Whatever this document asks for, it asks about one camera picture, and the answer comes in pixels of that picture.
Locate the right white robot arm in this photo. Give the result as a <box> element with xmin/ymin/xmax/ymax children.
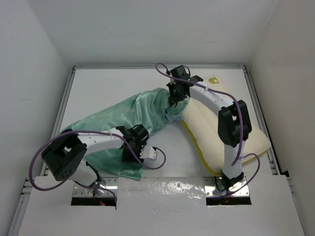
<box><xmin>166</xmin><ymin>65</ymin><xmax>252</xmax><ymax>191</ymax></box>

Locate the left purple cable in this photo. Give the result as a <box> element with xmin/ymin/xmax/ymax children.
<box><xmin>29</xmin><ymin>130</ymin><xmax>166</xmax><ymax>205</ymax></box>

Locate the metal base plate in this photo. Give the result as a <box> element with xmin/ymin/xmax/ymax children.
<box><xmin>203</xmin><ymin>177</ymin><xmax>250</xmax><ymax>198</ymax></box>
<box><xmin>73</xmin><ymin>177</ymin><xmax>118</xmax><ymax>198</ymax></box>

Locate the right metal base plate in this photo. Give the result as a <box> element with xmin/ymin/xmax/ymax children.
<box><xmin>203</xmin><ymin>177</ymin><xmax>250</xmax><ymax>198</ymax></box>

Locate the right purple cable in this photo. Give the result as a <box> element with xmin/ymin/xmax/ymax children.
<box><xmin>155</xmin><ymin>62</ymin><xmax>260</xmax><ymax>199</ymax></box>

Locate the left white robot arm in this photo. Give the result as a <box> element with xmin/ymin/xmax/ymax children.
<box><xmin>41</xmin><ymin>125</ymin><xmax>157</xmax><ymax>187</ymax></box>

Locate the white front cover board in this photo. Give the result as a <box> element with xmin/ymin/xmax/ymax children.
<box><xmin>19</xmin><ymin>175</ymin><xmax>304</xmax><ymax>236</ymax></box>

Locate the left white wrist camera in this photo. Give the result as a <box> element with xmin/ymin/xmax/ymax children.
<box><xmin>140</xmin><ymin>146</ymin><xmax>157</xmax><ymax>161</ymax></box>

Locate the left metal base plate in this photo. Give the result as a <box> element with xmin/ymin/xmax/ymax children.
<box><xmin>73</xmin><ymin>177</ymin><xmax>118</xmax><ymax>198</ymax></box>

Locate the purple cable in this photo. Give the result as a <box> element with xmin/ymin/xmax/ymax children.
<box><xmin>155</xmin><ymin>62</ymin><xmax>260</xmax><ymax>199</ymax></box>
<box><xmin>29</xmin><ymin>130</ymin><xmax>166</xmax><ymax>205</ymax></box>

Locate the green and blue pillowcase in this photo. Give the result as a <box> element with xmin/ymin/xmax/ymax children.
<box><xmin>60</xmin><ymin>88</ymin><xmax>190</xmax><ymax>182</ymax></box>

